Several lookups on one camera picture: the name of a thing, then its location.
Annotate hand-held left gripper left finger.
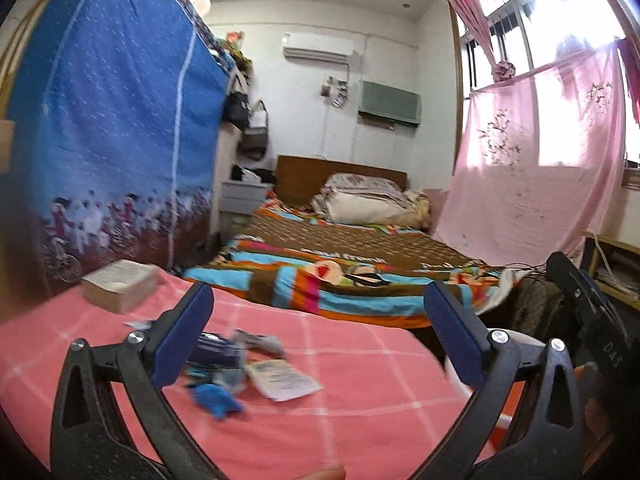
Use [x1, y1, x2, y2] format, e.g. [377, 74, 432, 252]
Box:
[50, 281, 226, 480]

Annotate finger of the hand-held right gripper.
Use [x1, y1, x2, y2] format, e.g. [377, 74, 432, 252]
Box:
[545, 251, 628, 332]

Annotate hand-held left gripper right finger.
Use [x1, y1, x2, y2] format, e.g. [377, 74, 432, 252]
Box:
[422, 280, 586, 480]

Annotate white bin orange inside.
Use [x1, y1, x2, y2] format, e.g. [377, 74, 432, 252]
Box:
[442, 329, 601, 446]

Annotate person's left hand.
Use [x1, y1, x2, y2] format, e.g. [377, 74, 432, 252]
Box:
[295, 464, 347, 480]

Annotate dark blue snack wrapper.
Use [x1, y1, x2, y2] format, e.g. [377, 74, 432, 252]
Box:
[187, 329, 287, 370]

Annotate wooden shelf unit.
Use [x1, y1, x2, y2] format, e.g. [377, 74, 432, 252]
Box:
[581, 230, 640, 312]

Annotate black mesh fan guard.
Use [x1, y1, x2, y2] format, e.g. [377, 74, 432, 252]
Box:
[517, 272, 568, 333]

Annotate thick beige book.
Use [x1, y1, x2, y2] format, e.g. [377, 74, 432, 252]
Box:
[80, 259, 163, 315]

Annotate crumpled blue plastic scrap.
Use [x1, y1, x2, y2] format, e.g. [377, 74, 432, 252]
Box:
[189, 382, 246, 421]

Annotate green white torn packet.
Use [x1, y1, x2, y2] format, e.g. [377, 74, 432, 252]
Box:
[244, 359, 324, 403]

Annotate pale green storage box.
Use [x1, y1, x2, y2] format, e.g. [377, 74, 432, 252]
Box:
[220, 212, 252, 242]

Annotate beige folded blanket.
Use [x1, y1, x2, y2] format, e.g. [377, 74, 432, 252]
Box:
[404, 189, 434, 232]

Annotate pink hanging sheet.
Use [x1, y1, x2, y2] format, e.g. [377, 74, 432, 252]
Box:
[430, 45, 630, 269]

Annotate cream pillow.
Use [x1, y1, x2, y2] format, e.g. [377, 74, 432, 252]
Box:
[327, 191, 422, 227]

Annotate colourful striped bed blanket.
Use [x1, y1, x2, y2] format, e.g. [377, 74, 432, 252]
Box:
[181, 189, 522, 332]

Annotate grey nightstand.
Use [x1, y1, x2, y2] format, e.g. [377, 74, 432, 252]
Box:
[220, 176, 274, 216]

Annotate patterned folded quilt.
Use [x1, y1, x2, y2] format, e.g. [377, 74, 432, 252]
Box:
[312, 172, 407, 211]

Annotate black bag on nightstand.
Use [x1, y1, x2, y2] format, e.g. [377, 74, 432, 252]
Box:
[231, 163, 277, 184]

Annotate brown wooden headboard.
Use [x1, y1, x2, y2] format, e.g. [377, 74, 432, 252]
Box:
[275, 155, 408, 209]

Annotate grey handbag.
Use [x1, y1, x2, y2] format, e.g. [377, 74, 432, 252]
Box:
[238, 100, 270, 162]

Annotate black handbag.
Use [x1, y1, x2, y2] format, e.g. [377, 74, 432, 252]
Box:
[222, 71, 251, 131]

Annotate blue printed wardrobe cover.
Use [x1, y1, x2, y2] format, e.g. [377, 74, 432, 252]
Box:
[0, 0, 237, 301]

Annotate green covered window unit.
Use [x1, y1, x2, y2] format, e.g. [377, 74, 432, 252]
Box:
[357, 80, 422, 129]

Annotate artificial flower bunch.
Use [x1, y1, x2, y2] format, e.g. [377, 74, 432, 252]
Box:
[220, 30, 254, 69]

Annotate pink curtain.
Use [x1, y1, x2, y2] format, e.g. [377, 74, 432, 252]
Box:
[440, 0, 571, 83]

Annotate white wall air conditioner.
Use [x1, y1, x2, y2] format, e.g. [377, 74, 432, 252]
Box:
[281, 32, 354, 65]

